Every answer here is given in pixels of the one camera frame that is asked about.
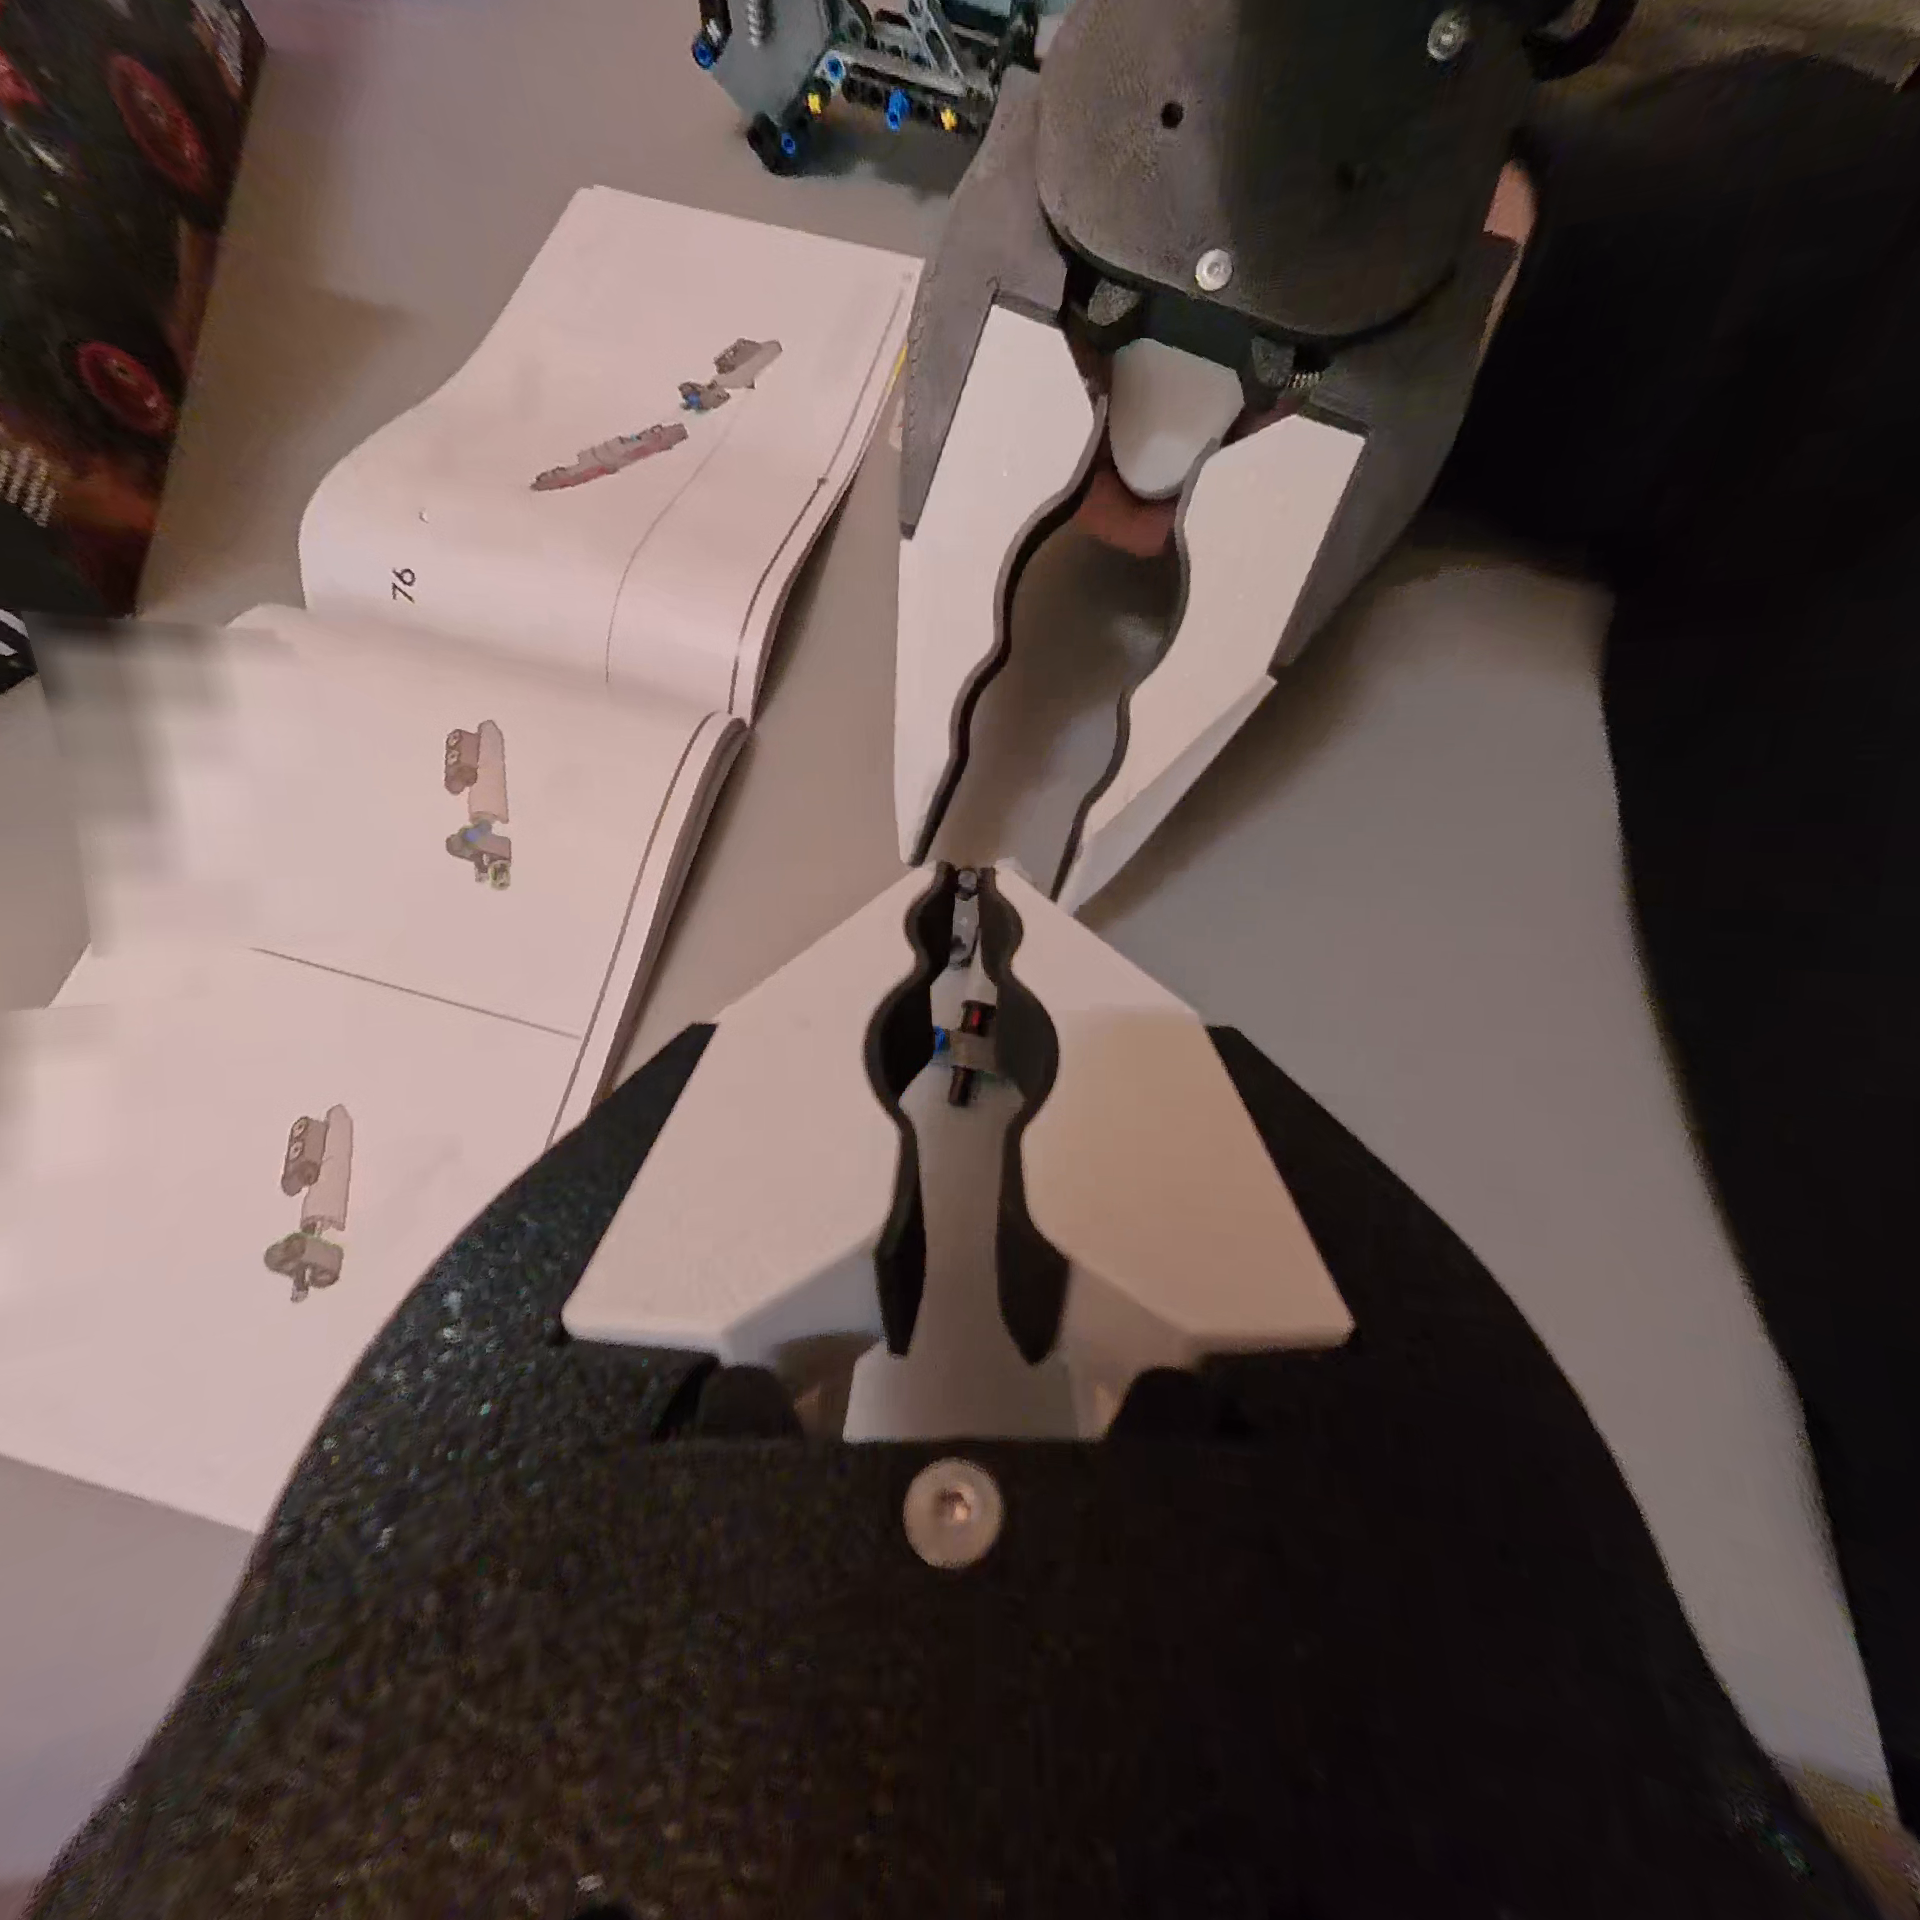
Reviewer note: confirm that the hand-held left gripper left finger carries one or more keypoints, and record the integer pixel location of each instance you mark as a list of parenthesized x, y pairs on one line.
[(735, 1187)]

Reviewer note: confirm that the grey toy car chassis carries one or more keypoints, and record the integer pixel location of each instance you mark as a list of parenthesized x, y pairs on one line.
[(884, 68)]

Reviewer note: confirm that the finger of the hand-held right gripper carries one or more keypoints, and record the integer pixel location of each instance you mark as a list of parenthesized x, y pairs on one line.
[(960, 496), (1258, 555)]

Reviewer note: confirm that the person's right hand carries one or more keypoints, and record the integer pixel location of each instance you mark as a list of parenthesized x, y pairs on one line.
[(1140, 522)]

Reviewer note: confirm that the small grey toy assembly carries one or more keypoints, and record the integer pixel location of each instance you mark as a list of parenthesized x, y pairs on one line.
[(969, 993)]

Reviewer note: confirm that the grey desk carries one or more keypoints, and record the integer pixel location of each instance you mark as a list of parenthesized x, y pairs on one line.
[(1350, 977)]

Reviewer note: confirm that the person's black printed hoodie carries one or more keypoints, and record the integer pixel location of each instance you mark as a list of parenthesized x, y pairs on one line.
[(1755, 753)]

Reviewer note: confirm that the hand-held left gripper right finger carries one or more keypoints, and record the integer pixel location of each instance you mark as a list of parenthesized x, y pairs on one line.
[(1186, 1201)]

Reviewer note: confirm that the black toy set box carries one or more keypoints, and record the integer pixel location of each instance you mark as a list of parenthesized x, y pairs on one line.
[(104, 301)]

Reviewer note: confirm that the open instruction booklet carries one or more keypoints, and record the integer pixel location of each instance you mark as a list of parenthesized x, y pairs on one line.
[(449, 781)]

